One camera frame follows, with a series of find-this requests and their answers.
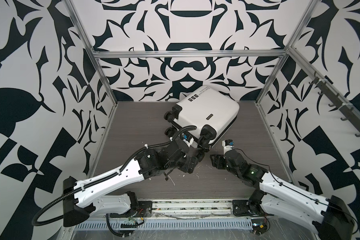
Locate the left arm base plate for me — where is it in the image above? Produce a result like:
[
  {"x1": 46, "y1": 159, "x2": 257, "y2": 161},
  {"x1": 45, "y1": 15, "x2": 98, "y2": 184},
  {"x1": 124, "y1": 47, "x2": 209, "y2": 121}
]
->
[{"x1": 109, "y1": 200, "x2": 153, "y2": 219}]

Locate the aluminium cage frame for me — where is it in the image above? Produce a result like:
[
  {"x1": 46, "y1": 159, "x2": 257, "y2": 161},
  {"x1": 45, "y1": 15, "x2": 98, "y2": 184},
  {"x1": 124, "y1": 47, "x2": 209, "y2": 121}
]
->
[{"x1": 61, "y1": 0, "x2": 360, "y2": 199}]

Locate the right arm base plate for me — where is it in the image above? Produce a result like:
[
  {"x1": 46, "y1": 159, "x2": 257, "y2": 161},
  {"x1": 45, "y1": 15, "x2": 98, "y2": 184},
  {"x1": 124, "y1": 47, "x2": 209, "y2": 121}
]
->
[{"x1": 232, "y1": 200, "x2": 258, "y2": 217}]

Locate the white slotted cable duct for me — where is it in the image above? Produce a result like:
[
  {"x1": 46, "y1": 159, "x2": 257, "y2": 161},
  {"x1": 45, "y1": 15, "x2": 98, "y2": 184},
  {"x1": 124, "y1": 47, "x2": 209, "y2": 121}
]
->
[{"x1": 71, "y1": 218, "x2": 254, "y2": 231}]

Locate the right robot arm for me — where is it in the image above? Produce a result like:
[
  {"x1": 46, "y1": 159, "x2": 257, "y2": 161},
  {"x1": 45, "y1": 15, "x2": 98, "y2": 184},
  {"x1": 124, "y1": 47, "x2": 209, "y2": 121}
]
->
[{"x1": 210, "y1": 149, "x2": 358, "y2": 240}]

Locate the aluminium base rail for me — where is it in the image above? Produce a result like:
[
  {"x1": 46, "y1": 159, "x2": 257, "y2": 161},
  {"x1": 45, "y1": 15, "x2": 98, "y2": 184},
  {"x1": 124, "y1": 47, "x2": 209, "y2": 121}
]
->
[{"x1": 62, "y1": 197, "x2": 319, "y2": 221}]

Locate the black suitcase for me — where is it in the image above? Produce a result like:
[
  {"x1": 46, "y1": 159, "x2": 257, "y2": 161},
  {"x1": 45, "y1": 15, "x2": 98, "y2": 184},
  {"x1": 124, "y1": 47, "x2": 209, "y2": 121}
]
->
[{"x1": 164, "y1": 86, "x2": 240, "y2": 152}]

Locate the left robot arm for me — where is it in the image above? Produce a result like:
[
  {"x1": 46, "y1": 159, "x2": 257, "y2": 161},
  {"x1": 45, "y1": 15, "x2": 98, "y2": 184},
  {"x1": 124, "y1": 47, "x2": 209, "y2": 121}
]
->
[{"x1": 32, "y1": 126, "x2": 204, "y2": 228}]

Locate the wall hook rack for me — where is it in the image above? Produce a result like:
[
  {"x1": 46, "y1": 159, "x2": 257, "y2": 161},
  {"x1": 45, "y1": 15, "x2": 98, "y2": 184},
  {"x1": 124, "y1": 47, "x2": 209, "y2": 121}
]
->
[{"x1": 308, "y1": 72, "x2": 360, "y2": 138}]

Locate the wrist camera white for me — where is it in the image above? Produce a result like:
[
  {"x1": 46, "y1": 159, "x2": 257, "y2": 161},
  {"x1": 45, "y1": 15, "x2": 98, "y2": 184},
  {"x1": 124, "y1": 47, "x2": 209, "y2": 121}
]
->
[
  {"x1": 182, "y1": 133, "x2": 194, "y2": 147},
  {"x1": 222, "y1": 140, "x2": 234, "y2": 155}
]

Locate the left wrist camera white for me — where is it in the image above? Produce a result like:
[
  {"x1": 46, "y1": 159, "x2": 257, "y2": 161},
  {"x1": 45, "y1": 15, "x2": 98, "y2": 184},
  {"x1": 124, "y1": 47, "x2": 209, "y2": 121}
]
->
[{"x1": 182, "y1": 133, "x2": 194, "y2": 147}]

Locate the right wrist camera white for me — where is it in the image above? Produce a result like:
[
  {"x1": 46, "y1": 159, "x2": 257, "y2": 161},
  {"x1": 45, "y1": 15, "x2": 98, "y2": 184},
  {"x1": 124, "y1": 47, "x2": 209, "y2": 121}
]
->
[{"x1": 222, "y1": 140, "x2": 234, "y2": 155}]

